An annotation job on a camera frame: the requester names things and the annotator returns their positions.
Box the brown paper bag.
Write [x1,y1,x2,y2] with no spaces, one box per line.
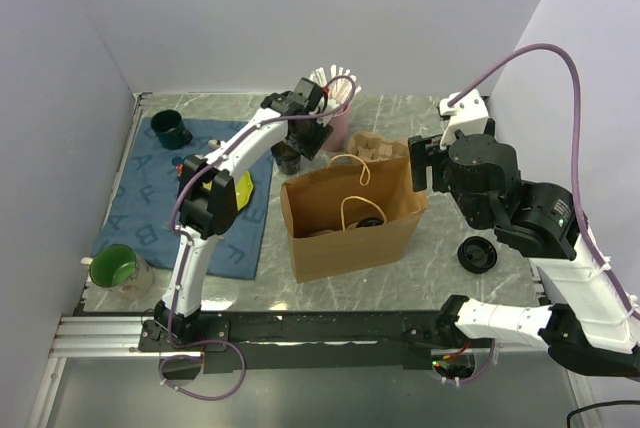
[280,154,427,283]

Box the single pulp cup carrier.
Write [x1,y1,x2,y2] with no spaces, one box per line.
[308,223,357,237]

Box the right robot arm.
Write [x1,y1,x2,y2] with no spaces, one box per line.
[408,132,639,379]

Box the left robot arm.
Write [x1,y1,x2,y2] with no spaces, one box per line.
[154,78,333,350]

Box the pink straw holder cup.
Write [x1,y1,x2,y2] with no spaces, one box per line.
[321,106,350,152]

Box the brown pulp cup carrier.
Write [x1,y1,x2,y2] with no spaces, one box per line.
[346,131,409,162]

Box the white paper straws bundle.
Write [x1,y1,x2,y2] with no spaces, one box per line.
[309,64,361,110]

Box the green polka dot plate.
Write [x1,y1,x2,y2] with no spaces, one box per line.
[235,171,254,212]

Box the silver spoon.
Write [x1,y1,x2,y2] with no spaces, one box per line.
[208,139,222,150]

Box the dark green mug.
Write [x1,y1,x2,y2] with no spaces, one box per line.
[150,110,193,150]

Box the blue letter placemat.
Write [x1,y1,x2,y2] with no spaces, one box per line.
[91,118,273,280]

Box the green cup at edge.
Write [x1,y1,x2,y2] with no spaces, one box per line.
[89,244,154,300]

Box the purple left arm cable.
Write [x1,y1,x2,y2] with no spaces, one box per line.
[158,75,359,403]

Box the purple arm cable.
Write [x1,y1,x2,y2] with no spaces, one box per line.
[442,42,640,387]
[158,75,359,403]

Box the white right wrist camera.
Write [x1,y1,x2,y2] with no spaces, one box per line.
[438,89,489,150]

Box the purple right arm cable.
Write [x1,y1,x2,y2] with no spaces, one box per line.
[442,42,640,387]

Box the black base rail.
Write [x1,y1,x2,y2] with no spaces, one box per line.
[138,310,469,374]

